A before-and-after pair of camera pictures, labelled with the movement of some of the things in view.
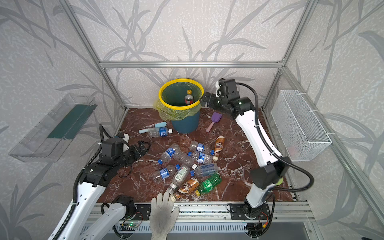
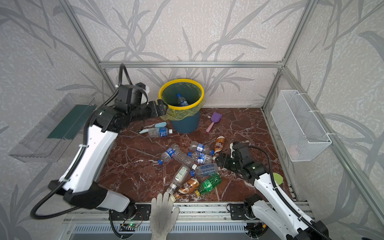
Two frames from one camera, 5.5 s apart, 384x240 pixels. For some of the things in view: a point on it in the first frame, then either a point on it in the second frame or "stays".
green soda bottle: x=208 y=185 stays
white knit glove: x=163 y=216 stays
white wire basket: x=304 y=138 stays
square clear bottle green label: x=179 y=177 stays
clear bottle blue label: x=164 y=173 -> x=181 y=100
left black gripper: x=135 y=150 -> x=159 y=108
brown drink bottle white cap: x=219 y=143 stays
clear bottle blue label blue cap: x=169 y=154 stays
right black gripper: x=210 y=100 -> x=222 y=161
